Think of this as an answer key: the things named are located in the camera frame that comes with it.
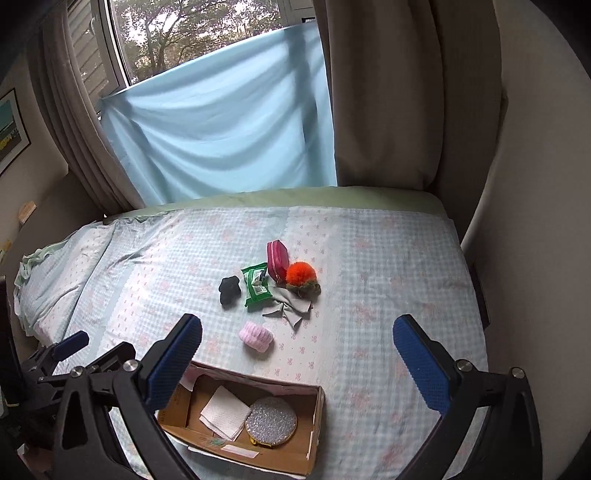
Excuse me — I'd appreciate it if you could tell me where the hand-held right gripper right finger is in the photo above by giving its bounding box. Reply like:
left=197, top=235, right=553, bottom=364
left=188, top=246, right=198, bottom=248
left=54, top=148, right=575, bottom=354
left=392, top=314, right=544, bottom=480

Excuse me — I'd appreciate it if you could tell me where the pale paper strip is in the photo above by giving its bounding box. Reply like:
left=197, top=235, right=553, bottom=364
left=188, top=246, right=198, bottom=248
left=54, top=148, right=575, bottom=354
left=209, top=440, right=260, bottom=460

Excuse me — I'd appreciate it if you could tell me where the pink fuzzy scrunchie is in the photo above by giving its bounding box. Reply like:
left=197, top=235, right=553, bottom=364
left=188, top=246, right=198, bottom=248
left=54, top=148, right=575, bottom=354
left=238, top=321, right=276, bottom=354

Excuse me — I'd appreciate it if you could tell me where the framed wall picture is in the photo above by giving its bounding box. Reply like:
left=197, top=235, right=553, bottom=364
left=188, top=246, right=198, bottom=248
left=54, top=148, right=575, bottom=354
left=0, top=88, right=31, bottom=177

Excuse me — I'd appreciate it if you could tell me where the beige pleated curtain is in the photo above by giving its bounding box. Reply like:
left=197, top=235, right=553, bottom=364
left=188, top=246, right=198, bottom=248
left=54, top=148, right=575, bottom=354
left=27, top=0, right=147, bottom=219

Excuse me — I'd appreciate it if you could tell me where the grey cloth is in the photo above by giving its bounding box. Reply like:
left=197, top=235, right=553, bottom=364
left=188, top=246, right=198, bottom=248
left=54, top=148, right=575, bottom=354
left=262, top=288, right=316, bottom=333

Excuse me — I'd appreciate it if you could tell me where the cardboard box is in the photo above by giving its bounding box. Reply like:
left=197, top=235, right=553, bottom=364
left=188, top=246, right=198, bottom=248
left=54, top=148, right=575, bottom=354
left=157, top=360, right=326, bottom=477

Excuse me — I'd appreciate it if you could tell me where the green wet wipes packet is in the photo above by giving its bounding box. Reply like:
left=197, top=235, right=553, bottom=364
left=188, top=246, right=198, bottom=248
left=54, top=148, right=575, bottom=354
left=239, top=261, right=273, bottom=308

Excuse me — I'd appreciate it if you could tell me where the white folded tissue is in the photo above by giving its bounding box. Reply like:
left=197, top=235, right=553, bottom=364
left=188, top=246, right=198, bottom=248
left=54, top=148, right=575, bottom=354
left=199, top=385, right=253, bottom=442

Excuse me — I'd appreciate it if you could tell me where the magenta zip pouch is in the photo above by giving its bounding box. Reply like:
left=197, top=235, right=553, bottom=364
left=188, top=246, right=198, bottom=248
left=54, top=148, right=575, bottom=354
left=266, top=239, right=291, bottom=282

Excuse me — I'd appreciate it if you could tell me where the silver glitter round compact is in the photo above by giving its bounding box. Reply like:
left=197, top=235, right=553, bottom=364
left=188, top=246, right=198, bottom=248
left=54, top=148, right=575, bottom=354
left=243, top=396, right=299, bottom=448

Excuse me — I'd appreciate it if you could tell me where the beige smooth curtain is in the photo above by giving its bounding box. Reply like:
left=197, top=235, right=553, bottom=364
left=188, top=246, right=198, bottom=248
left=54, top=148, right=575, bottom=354
left=313, top=0, right=505, bottom=195

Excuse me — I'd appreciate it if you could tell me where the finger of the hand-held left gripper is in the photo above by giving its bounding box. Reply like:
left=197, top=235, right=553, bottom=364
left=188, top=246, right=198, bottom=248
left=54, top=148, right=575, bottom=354
left=25, top=330, right=90, bottom=384
left=90, top=343, right=138, bottom=372

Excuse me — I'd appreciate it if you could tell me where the window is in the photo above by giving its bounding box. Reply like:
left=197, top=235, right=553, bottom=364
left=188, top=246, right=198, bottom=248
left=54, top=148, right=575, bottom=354
left=68, top=0, right=320, bottom=101

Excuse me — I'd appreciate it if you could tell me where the small black plush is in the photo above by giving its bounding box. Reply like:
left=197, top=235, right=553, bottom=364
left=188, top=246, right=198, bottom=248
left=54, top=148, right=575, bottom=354
left=218, top=275, right=242, bottom=308

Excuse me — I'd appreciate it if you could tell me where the orange pom-pom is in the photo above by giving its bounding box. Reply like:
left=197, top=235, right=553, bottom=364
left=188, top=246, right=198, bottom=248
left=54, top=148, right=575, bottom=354
left=285, top=261, right=317, bottom=289

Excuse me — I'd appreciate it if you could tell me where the green bed sheet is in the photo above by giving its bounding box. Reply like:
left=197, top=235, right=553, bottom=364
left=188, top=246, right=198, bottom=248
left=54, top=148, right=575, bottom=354
left=102, top=185, right=452, bottom=228

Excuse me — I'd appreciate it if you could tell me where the olive green scrunchie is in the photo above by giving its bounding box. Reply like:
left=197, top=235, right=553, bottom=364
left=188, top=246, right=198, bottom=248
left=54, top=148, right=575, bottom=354
left=286, top=279, right=323, bottom=301

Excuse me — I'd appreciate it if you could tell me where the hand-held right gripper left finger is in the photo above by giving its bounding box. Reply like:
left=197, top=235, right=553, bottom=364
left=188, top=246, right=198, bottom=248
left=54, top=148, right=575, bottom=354
left=51, top=314, right=204, bottom=480

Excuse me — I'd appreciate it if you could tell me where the light blue hanging cloth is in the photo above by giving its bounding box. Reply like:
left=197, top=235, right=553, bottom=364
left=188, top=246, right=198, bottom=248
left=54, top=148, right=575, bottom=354
left=100, top=23, right=339, bottom=206

